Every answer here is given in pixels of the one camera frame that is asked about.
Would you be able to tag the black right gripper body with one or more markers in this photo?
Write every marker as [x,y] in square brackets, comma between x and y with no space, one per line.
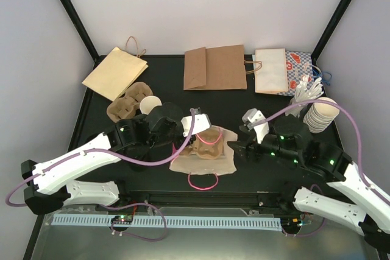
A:
[290,155]

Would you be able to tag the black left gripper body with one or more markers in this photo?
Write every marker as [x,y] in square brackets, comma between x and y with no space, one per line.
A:
[160,140]

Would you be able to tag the cake print paper bag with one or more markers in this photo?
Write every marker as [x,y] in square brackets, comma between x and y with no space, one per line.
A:
[190,164]

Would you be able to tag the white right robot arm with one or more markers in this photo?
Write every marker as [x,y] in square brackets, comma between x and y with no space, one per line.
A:
[366,213]

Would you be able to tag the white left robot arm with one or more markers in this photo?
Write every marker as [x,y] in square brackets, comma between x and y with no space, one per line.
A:
[54,184]

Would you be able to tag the white paper coffee cup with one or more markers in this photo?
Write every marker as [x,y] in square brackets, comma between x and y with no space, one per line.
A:
[148,103]

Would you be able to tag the brown pulp cup carrier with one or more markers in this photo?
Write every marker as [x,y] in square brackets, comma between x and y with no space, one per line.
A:
[126,106]

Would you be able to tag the stack of paper cups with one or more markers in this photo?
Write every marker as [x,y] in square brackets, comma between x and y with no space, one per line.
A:
[320,115]

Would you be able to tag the white plastic cutlery bunch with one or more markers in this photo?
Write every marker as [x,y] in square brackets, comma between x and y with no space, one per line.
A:
[307,89]

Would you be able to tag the white paper bag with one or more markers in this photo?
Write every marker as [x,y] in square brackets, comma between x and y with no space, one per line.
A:
[269,70]

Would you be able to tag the red blue patterned bag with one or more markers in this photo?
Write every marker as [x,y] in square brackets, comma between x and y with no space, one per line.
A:
[298,65]

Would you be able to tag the brown kraft paper bag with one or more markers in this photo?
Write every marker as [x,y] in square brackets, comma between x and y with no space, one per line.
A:
[217,68]

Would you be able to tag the tan paper bag with handles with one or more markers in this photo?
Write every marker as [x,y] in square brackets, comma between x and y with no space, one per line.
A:
[118,70]

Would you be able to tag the white perforated front rail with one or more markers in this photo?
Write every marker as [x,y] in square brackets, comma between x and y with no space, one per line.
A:
[190,222]

